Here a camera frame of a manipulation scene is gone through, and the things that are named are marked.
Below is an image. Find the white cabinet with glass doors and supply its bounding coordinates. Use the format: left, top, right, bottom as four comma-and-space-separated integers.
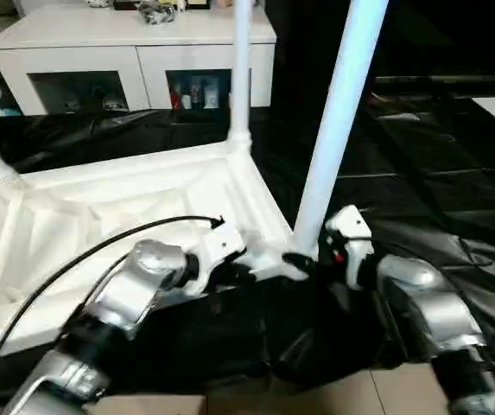
0, 0, 277, 117

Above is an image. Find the tall clear bottle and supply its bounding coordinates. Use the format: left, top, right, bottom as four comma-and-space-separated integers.
191, 76, 205, 110

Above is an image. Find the white plastic table top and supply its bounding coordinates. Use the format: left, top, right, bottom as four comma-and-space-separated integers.
0, 141, 314, 374

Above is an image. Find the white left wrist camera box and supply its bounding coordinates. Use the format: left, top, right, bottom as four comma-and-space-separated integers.
189, 222, 249, 297

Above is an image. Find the black plastic mat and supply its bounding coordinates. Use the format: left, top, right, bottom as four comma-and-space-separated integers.
0, 91, 495, 399

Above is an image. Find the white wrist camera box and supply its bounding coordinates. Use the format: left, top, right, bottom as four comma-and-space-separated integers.
189, 222, 249, 297
324, 204, 377, 291

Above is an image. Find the small dark grey bundle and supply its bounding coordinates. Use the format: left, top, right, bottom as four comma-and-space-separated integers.
136, 0, 180, 26

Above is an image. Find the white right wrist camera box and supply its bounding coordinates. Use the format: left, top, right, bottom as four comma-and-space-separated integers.
324, 204, 377, 291

